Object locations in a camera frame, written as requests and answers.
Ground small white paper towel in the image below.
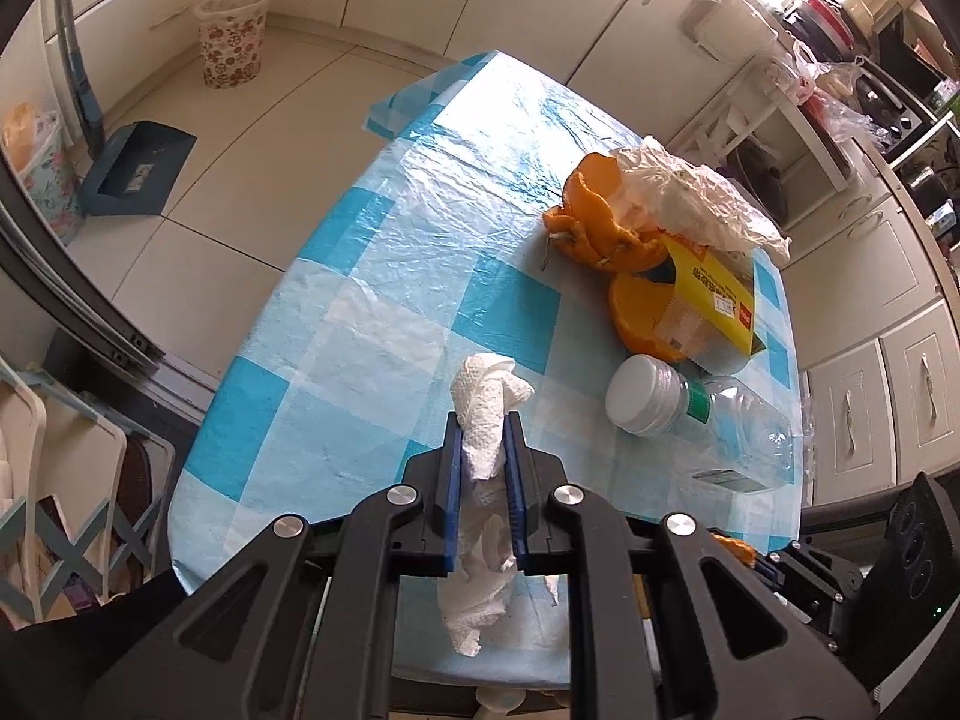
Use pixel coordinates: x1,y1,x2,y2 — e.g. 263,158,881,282
438,353,534,656

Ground floral waste basket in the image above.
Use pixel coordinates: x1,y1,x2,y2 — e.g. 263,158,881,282
194,0,272,89

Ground blue dustpan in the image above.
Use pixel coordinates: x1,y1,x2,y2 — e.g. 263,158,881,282
80,121,197,216

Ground floral fabric bag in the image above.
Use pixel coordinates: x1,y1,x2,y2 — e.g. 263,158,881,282
2,103,85,245

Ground blue checkered tablecloth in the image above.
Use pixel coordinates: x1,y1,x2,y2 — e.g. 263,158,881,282
167,54,802,590

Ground white kitchen cabinets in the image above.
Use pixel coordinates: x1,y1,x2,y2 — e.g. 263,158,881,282
44,0,960,508

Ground clear plastic bottle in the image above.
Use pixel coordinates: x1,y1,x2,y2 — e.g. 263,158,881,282
605,355,794,494

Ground orange peel pieces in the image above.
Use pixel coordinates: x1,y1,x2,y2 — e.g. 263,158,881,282
542,153,686,362

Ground yellow cardboard box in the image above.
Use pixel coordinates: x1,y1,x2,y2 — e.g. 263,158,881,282
654,234,763,376

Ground crumpled white plastic bag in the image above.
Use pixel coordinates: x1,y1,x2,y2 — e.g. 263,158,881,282
608,137,791,266

